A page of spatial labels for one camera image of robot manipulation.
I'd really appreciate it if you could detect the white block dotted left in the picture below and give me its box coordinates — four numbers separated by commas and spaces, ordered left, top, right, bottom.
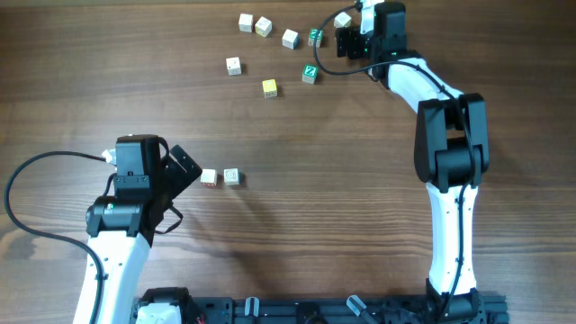
226, 57, 242, 76

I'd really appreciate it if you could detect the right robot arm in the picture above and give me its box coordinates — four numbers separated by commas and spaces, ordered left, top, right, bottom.
336, 1, 490, 323

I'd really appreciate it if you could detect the plain white block top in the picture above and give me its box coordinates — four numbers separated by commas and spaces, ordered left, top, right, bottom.
334, 12, 352, 29

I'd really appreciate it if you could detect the white block yellow side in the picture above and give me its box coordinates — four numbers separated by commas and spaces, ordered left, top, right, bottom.
255, 16, 273, 38

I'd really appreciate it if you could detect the plain white block top-left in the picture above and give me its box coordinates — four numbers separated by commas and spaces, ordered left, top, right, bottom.
238, 13, 253, 32

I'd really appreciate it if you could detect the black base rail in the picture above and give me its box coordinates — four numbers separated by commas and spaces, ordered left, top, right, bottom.
129, 287, 510, 324

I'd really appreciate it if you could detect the left black cable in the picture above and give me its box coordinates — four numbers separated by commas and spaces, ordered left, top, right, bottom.
4, 150, 109, 324

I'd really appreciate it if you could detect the yellow top block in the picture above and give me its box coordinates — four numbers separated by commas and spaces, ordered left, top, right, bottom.
262, 79, 278, 98

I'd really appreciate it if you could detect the green z block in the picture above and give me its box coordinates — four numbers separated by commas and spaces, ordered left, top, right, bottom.
308, 29, 323, 48
301, 65, 319, 85

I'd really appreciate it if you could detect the green Z block lower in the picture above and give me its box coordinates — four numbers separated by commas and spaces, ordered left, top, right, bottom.
301, 65, 319, 85

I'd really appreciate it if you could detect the white block faint drawing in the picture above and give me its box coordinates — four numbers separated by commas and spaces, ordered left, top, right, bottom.
223, 168, 241, 185

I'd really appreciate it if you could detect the white block red letter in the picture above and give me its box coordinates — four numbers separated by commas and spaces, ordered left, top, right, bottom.
200, 168, 218, 187

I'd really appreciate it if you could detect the right black cable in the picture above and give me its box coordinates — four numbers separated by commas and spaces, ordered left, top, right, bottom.
312, 3, 473, 316

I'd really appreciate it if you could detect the black cable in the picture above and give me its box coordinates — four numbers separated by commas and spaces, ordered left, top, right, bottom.
312, 3, 473, 316
4, 150, 109, 324

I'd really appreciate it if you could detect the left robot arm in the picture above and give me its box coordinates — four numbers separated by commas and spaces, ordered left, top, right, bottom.
74, 134, 202, 323

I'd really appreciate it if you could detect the green Z block upper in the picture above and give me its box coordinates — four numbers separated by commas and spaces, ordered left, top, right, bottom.
308, 29, 323, 48

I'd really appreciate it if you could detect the white block blue side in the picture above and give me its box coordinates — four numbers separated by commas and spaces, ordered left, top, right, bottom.
282, 29, 299, 50

